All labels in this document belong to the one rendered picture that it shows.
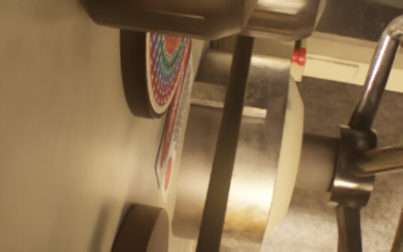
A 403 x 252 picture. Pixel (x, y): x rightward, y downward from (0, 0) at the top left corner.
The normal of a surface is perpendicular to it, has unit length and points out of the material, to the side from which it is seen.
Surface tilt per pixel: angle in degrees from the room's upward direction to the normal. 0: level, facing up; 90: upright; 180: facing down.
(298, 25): 81
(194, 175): 41
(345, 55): 0
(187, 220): 71
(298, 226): 0
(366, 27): 0
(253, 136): 14
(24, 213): 90
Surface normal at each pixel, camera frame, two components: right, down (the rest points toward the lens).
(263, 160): -0.07, -0.02
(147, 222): 0.11, -0.92
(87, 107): 0.99, 0.15
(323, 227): 0.00, -0.44
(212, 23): 0.29, 0.88
